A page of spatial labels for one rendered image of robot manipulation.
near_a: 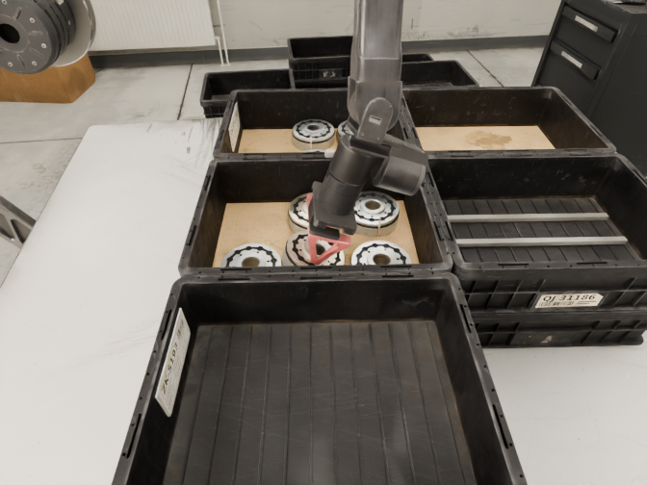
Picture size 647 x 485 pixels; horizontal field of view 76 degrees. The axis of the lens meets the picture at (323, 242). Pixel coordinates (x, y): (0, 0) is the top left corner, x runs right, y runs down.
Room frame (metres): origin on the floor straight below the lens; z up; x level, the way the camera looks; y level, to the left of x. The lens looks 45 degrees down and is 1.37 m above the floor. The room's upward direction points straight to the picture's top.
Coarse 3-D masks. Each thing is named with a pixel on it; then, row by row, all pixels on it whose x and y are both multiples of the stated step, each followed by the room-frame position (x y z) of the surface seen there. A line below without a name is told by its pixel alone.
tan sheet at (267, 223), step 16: (240, 208) 0.65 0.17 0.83; (256, 208) 0.65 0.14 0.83; (272, 208) 0.65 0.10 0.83; (288, 208) 0.65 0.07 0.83; (400, 208) 0.65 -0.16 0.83; (224, 224) 0.60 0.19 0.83; (240, 224) 0.60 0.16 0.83; (256, 224) 0.60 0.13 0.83; (272, 224) 0.60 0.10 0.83; (288, 224) 0.60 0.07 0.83; (400, 224) 0.60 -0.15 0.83; (224, 240) 0.56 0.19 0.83; (240, 240) 0.56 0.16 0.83; (256, 240) 0.56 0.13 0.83; (272, 240) 0.56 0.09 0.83; (352, 240) 0.56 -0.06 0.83; (368, 240) 0.56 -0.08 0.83; (384, 240) 0.56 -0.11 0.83; (400, 240) 0.56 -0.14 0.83; (224, 256) 0.52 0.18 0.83; (416, 256) 0.52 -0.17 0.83
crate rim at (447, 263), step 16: (224, 160) 0.67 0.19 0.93; (240, 160) 0.67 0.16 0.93; (256, 160) 0.67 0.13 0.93; (272, 160) 0.67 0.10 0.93; (288, 160) 0.67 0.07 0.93; (304, 160) 0.67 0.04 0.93; (320, 160) 0.67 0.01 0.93; (208, 176) 0.62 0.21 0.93; (208, 192) 0.57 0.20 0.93; (432, 208) 0.53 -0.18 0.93; (192, 224) 0.49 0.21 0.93; (432, 224) 0.49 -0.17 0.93; (192, 240) 0.47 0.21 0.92; (448, 256) 0.42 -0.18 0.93; (192, 272) 0.39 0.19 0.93; (208, 272) 0.39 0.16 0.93; (224, 272) 0.39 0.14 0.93; (240, 272) 0.39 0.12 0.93; (256, 272) 0.39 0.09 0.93; (272, 272) 0.39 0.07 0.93; (288, 272) 0.39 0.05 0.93; (304, 272) 0.39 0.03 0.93; (320, 272) 0.39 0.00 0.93; (336, 272) 0.39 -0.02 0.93
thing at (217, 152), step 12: (228, 108) 0.88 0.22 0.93; (228, 120) 0.83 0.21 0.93; (408, 132) 0.78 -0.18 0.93; (216, 144) 0.73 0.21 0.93; (216, 156) 0.69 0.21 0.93; (228, 156) 0.69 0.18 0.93; (240, 156) 0.69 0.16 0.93; (252, 156) 0.69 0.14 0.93; (264, 156) 0.69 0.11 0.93; (276, 156) 0.69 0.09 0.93; (288, 156) 0.69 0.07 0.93; (300, 156) 0.69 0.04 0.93
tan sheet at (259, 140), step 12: (252, 132) 0.95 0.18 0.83; (264, 132) 0.95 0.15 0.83; (276, 132) 0.95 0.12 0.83; (288, 132) 0.95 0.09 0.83; (336, 132) 0.95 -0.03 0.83; (240, 144) 0.89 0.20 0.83; (252, 144) 0.89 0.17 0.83; (264, 144) 0.89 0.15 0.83; (276, 144) 0.89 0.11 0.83; (288, 144) 0.89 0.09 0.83; (336, 144) 0.89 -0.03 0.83
